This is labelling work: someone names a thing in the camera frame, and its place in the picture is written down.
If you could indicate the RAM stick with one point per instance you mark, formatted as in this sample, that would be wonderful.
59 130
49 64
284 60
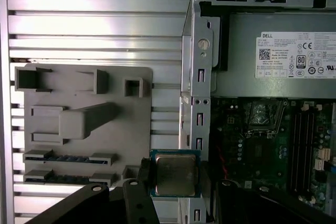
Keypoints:
68 159

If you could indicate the metal socket cover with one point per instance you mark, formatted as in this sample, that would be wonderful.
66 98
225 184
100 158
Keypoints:
250 115

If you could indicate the RAM slot white latches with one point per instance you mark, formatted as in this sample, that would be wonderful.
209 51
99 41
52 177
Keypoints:
301 150
313 150

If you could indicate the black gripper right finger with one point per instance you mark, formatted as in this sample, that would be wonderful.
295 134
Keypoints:
236 203

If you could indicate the grey parts rack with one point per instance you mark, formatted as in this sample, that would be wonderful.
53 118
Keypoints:
131 129

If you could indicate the grey power supply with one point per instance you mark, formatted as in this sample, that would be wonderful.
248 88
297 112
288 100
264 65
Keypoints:
241 64

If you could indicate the silver topped CPU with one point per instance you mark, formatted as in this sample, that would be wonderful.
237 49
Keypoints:
176 174

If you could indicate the CPU socket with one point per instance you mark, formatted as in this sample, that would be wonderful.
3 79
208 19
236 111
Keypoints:
258 153

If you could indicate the RAM slot black latches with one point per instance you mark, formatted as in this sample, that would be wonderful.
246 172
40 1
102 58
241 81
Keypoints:
294 150
307 150

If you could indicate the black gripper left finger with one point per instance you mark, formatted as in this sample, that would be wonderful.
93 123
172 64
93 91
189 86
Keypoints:
136 203

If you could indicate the black PC case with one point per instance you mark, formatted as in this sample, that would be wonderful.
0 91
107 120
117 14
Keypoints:
202 77

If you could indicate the green motherboard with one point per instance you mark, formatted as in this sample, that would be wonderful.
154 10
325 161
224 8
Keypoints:
275 174

